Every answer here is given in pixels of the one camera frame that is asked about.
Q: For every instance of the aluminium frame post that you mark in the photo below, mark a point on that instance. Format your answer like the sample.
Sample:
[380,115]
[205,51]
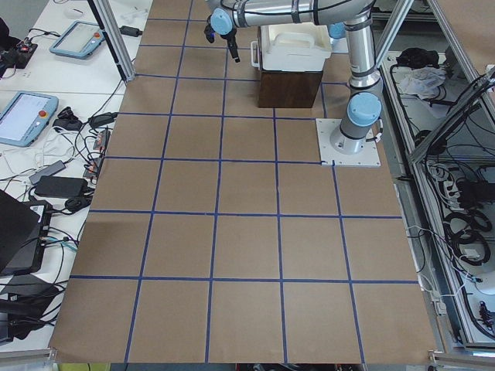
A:
[104,16]

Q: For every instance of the black power adapter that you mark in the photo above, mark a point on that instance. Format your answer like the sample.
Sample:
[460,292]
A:
[130,31]

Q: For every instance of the dark brown wooden cabinet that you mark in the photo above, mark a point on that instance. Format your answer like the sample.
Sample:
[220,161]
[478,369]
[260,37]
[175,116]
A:
[280,89]

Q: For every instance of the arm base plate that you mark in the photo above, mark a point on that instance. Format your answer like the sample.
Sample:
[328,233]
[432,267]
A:
[335,149]

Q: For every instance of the brown paper table mat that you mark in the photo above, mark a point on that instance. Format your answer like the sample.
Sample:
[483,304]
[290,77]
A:
[216,235]

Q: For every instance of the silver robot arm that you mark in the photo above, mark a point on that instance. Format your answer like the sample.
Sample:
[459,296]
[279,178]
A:
[354,14]

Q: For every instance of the white plastic storage box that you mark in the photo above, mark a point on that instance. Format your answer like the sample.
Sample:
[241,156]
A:
[301,47]

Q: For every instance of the teach pendant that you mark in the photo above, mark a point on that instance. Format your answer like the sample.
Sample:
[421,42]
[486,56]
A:
[79,41]
[25,117]

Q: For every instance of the black laptop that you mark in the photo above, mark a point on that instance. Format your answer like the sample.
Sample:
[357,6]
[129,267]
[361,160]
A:
[24,225]

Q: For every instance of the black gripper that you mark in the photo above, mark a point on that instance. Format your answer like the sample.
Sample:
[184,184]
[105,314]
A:
[230,39]

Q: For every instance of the teach pendant far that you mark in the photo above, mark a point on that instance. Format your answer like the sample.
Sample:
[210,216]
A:
[79,41]

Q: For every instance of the black power brick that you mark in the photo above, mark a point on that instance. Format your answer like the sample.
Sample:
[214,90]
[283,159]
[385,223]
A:
[60,187]

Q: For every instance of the teach pendant near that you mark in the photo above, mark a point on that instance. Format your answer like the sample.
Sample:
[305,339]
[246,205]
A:
[25,117]

